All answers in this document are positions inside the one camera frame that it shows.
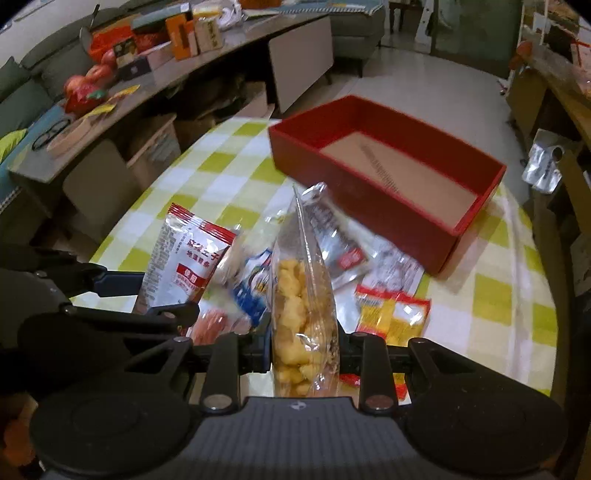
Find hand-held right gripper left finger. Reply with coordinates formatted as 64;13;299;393
122;318;274;414

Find cream carton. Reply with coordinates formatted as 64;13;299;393
194;17;227;55

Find pink flat box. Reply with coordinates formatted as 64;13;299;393
139;41;173;71

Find black eyeglasses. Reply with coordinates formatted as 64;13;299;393
31;117;73;151

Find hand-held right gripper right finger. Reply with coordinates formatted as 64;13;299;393
336;323;490;414

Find dark green long box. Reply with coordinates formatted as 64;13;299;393
130;2;193;34

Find grey coffee table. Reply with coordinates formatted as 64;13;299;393
7;9;335;222

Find red cardboard box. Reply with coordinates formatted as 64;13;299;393
269;95;508;278

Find round wooden tray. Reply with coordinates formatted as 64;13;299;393
46;112;101;156

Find red apple-shaped bag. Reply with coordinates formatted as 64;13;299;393
64;85;110;117

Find beige storage box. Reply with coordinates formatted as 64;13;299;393
126;113;182;181

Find red and white snack packet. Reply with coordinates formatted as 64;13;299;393
133;202;238;315

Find small dark picture box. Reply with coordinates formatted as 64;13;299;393
111;39;140;62

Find black flat box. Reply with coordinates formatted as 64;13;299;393
115;55;153;82

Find orange carton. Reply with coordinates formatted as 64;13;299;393
165;13;200;62

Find wooden chair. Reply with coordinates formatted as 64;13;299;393
526;152;591;407

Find pink sausage packet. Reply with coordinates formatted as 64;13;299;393
188;308;254;346

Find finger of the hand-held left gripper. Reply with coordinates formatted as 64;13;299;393
60;302;200;335
32;251;145;303

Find red plastic bag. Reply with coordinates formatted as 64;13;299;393
88;25;136;62

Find blue snack packet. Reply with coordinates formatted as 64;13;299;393
230;248;279;326

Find blue patterned sofa cover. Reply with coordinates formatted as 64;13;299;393
240;0;385;23

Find clear bag of fried snacks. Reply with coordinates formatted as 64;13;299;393
270;182;343;398

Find green checked tablecloth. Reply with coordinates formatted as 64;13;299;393
88;117;555;402

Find clear beef jerky packet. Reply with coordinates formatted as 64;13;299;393
302;196;371;289

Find red and yellow snack packet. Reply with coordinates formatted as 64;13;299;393
341;283;432;400

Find person's left hand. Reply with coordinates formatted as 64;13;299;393
0;394;40;467

